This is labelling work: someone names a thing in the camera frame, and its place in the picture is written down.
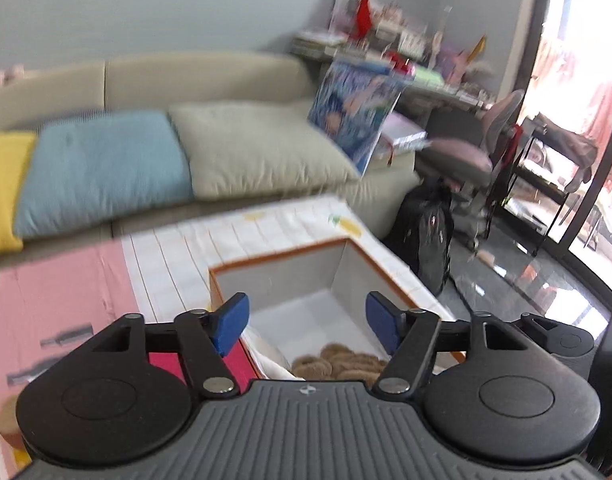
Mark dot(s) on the blue printed poster book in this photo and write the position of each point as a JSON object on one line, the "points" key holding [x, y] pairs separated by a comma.
{"points": [[351, 110]]}

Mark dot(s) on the red lidded plastic box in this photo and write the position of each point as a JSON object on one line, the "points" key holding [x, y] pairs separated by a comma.
{"points": [[163, 362]]}

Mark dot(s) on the light blue cushion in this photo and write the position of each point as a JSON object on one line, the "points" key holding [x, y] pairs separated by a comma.
{"points": [[101, 170]]}

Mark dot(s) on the yellow cushion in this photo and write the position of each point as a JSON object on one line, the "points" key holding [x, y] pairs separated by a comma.
{"points": [[3, 190]]}

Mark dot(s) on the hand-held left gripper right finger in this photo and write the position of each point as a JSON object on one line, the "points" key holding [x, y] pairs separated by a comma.
{"points": [[383, 320]]}

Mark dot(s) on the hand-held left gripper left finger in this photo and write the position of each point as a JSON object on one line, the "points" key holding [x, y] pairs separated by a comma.
{"points": [[230, 322]]}

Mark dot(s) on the pink printed tablecloth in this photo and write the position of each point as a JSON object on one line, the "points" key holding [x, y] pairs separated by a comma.
{"points": [[61, 290]]}

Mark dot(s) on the beige cushion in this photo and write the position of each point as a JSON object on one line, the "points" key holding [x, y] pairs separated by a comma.
{"points": [[256, 150]]}

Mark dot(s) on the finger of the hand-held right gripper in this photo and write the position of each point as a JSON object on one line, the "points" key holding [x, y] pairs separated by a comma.
{"points": [[561, 340]]}

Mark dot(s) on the beige sofa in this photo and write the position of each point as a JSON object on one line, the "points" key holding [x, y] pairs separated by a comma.
{"points": [[136, 75]]}

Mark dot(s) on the black backpack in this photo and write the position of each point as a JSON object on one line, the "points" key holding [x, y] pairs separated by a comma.
{"points": [[426, 230]]}

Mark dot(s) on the pink curtain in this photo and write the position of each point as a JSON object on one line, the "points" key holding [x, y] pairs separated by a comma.
{"points": [[606, 110]]}

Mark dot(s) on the orange-rimmed cardboard box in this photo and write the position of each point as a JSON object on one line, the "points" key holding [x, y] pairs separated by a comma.
{"points": [[286, 280]]}

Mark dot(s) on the pink office chair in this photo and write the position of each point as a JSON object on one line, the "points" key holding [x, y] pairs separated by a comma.
{"points": [[461, 155]]}

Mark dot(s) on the black metal rack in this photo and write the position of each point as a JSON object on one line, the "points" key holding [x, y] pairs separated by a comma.
{"points": [[536, 195]]}

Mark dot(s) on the cluttered desk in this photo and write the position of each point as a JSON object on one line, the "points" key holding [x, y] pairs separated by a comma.
{"points": [[416, 50]]}

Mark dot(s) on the pink plastic folder stack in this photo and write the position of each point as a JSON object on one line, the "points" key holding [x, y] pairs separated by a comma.
{"points": [[403, 132]]}

